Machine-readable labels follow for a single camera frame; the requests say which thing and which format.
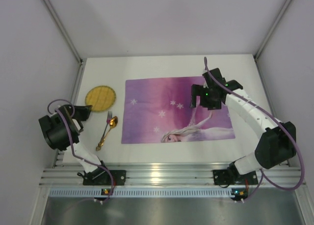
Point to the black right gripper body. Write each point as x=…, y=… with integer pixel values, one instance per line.
x=196, y=95

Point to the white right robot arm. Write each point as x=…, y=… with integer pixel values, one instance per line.
x=276, y=139

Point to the purple princess placemat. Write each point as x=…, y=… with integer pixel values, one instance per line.
x=158, y=110

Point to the gold spoon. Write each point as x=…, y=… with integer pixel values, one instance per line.
x=112, y=124

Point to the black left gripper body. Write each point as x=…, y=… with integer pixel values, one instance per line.
x=80, y=112

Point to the yellow woven round plate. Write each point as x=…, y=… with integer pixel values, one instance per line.
x=101, y=98

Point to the white slotted cable duct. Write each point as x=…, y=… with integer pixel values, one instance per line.
x=146, y=192

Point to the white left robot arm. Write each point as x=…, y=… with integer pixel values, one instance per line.
x=61, y=130

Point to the right aluminium frame post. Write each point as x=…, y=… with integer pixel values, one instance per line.
x=278, y=18

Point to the aluminium frame post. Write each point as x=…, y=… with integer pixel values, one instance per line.
x=60, y=26
x=278, y=18

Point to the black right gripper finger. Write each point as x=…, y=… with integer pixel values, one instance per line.
x=212, y=107
x=197, y=91

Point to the iridescent purple fork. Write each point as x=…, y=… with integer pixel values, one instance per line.
x=109, y=117

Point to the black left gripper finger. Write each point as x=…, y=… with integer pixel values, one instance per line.
x=82, y=113
x=78, y=126

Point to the left aluminium frame post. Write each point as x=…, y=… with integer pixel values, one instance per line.
x=60, y=26

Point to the aluminium mounting rail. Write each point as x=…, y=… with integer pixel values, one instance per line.
x=163, y=175

